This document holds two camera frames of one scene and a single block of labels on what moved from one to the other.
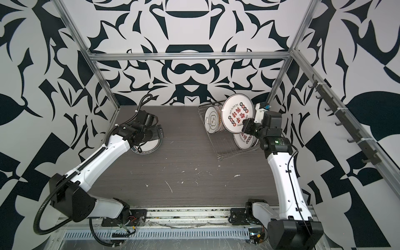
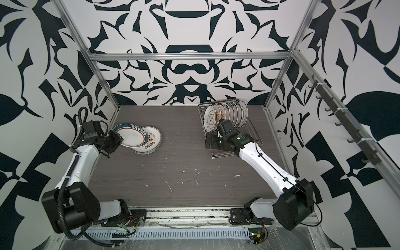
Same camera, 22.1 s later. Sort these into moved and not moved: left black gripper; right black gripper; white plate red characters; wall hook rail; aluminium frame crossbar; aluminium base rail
Moved: left black gripper; right black gripper; white plate red characters
Not moved: aluminium base rail; wall hook rail; aluminium frame crossbar
